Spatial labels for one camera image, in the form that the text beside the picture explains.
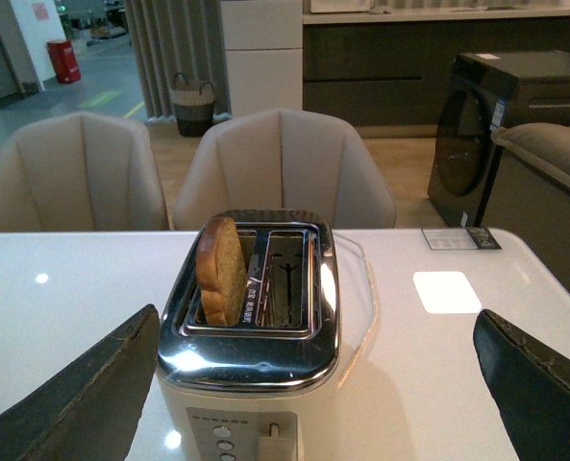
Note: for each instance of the woven laundry basket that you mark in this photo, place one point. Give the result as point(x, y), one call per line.
point(193, 104)

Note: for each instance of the grey sofa cushion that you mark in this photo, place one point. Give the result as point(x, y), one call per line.
point(544, 146)

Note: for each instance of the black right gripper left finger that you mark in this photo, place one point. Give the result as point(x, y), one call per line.
point(90, 409)

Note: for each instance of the cream two-slot toaster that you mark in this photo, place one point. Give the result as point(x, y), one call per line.
point(263, 386)

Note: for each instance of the beige chair left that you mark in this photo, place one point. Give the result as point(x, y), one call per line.
point(84, 171)

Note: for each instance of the beige chair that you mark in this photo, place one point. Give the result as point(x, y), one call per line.
point(84, 171)
point(286, 159)

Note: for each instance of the slice of brown bread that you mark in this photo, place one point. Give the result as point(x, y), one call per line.
point(221, 272)

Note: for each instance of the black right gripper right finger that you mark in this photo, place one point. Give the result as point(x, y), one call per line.
point(530, 384)

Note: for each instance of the red box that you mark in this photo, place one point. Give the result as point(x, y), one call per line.
point(63, 59)

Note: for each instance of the beige chair right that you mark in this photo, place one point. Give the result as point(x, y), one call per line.
point(286, 159)

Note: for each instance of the info label card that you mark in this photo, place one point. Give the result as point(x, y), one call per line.
point(460, 239)

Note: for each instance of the clear acrylic tray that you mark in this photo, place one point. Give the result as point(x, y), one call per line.
point(358, 302)

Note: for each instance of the dark kitchen counter cabinet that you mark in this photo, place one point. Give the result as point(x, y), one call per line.
point(396, 73)

